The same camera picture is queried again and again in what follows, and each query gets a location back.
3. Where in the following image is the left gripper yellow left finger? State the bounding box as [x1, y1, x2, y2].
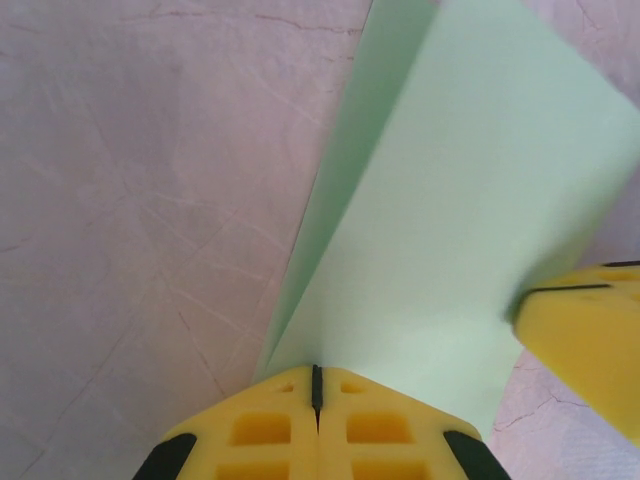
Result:
[132, 364, 319, 480]

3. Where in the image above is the light green paper sheet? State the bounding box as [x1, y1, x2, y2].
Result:
[252, 0, 640, 436]

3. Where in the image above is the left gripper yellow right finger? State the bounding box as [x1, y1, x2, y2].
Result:
[317, 366, 511, 480]

